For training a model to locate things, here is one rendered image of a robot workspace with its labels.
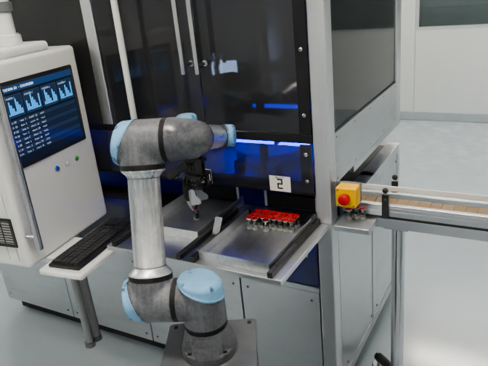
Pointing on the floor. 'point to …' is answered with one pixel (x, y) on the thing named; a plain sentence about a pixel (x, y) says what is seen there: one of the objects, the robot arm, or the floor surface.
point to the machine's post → (325, 173)
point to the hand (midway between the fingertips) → (193, 206)
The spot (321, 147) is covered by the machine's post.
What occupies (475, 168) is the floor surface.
